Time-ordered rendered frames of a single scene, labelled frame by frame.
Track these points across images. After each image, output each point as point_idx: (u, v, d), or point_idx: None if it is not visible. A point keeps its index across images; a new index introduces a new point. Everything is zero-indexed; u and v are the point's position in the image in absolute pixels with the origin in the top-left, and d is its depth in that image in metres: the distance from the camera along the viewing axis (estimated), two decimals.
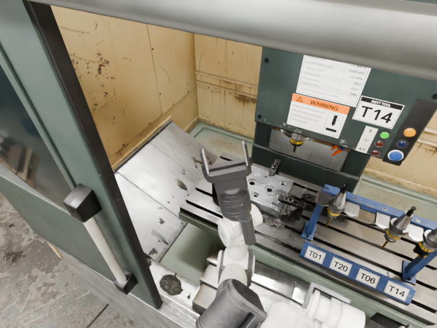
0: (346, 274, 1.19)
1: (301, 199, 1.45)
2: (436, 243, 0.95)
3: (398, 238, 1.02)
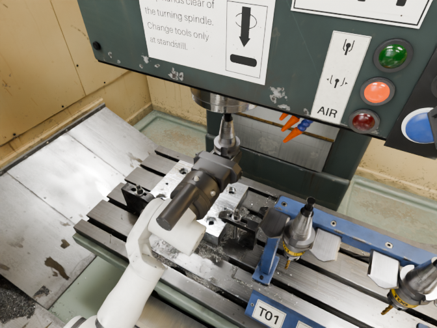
0: None
1: (258, 215, 0.94)
2: None
3: (415, 306, 0.52)
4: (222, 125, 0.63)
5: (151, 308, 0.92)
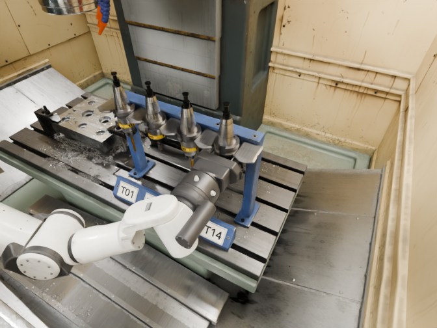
0: None
1: (145, 133, 1.15)
2: (224, 146, 0.66)
3: (191, 150, 0.73)
4: (145, 101, 0.70)
5: (56, 208, 1.13)
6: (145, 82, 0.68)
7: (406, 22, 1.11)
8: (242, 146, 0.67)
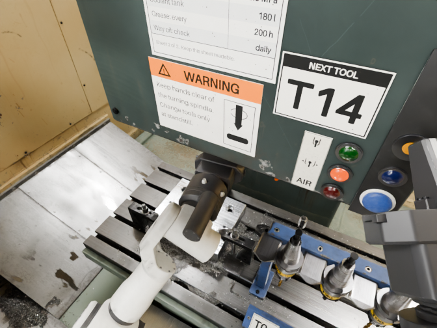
0: None
1: (255, 232, 1.01)
2: None
3: (391, 324, 0.59)
4: (343, 271, 0.56)
5: (155, 319, 0.99)
6: (352, 255, 0.54)
7: None
8: None
